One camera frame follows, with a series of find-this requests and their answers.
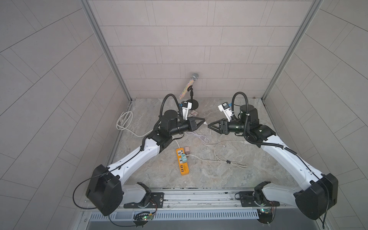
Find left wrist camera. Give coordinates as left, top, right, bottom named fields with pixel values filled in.
left=182, top=101, right=192, bottom=120

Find white power strip cord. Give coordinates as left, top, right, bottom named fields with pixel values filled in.
left=116, top=110, right=153, bottom=138

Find white vented cable duct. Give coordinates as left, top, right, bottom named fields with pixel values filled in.
left=90, top=209, right=259, bottom=221

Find aluminium mounting rail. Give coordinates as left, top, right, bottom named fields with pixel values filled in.
left=83, top=188, right=320, bottom=209

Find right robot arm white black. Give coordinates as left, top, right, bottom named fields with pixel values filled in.
left=208, top=92, right=338, bottom=229

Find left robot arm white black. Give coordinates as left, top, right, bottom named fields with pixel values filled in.
left=85, top=102, right=205, bottom=216

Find white charging cable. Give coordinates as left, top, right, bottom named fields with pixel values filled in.
left=186, top=143, right=248, bottom=168

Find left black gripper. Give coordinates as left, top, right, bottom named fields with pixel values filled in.
left=167, top=117, right=204, bottom=137

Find black microphone stand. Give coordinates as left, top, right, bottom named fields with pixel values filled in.
left=187, top=85, right=199, bottom=110

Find small pink patterned box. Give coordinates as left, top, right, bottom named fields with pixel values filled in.
left=191, top=110, right=198, bottom=117

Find white usb cable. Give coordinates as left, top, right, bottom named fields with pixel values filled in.
left=186, top=122, right=245, bottom=146

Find orange power strip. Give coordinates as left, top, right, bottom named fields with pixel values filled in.
left=176, top=148, right=189, bottom=175

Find teal charger adapter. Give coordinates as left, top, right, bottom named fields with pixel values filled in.
left=180, top=154, right=187, bottom=163

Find glitter microphone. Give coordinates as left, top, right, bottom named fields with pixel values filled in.
left=179, top=73, right=199, bottom=100

